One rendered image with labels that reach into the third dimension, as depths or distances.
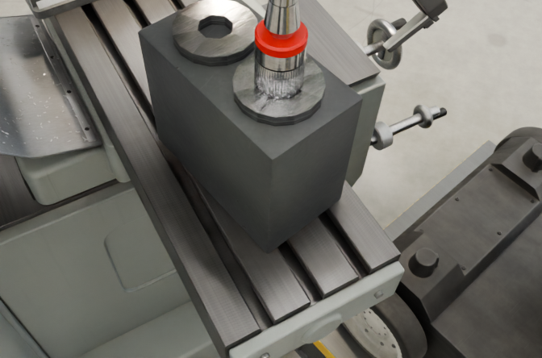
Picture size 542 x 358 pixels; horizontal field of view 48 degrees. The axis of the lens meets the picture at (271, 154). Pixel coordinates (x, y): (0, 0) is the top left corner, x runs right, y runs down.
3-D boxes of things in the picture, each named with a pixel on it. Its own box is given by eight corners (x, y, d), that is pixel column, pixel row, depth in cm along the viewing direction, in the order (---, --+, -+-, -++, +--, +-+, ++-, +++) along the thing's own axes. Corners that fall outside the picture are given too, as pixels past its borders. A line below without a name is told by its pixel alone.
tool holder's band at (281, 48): (245, 46, 53) (245, 38, 52) (269, 15, 56) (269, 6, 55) (293, 64, 52) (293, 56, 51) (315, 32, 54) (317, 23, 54)
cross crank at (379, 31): (380, 41, 143) (389, 2, 134) (410, 73, 137) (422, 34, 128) (323, 64, 138) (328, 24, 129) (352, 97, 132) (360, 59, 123)
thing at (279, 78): (245, 89, 58) (245, 46, 53) (268, 58, 60) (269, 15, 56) (289, 106, 56) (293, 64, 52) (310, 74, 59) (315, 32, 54)
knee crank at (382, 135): (435, 106, 144) (441, 88, 139) (451, 122, 141) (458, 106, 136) (359, 139, 137) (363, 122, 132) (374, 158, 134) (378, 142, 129)
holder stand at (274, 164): (230, 95, 84) (225, -25, 67) (342, 199, 74) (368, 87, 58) (157, 139, 79) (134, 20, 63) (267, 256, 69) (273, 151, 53)
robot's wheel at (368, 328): (414, 369, 117) (441, 333, 101) (398, 387, 115) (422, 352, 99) (341, 296, 126) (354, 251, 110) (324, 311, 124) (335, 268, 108)
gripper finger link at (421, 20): (386, 49, 72) (428, 14, 71) (381, 43, 75) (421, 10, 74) (394, 59, 73) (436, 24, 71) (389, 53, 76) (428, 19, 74)
